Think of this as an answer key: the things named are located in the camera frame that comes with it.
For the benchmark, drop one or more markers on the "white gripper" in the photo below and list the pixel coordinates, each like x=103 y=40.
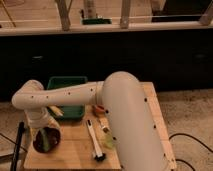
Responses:
x=40 y=120

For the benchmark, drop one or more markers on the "green pepper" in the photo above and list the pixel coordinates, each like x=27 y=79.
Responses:
x=46 y=144

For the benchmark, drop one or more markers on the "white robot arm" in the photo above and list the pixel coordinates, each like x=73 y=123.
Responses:
x=138 y=143

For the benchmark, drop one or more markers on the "purple bowl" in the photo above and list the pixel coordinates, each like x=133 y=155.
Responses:
x=53 y=136

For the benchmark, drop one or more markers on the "yellow corn cob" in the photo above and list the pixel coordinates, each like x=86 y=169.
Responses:
x=56 y=110

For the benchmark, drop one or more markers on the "black pole left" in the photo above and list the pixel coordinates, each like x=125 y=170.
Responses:
x=17 y=147

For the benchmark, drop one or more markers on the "green plastic tray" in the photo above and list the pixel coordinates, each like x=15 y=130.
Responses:
x=74 y=113

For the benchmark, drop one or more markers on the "orange carrot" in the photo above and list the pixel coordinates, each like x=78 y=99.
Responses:
x=98 y=110

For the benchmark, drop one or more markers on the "green plastic cup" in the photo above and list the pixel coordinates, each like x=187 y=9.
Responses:
x=109 y=141

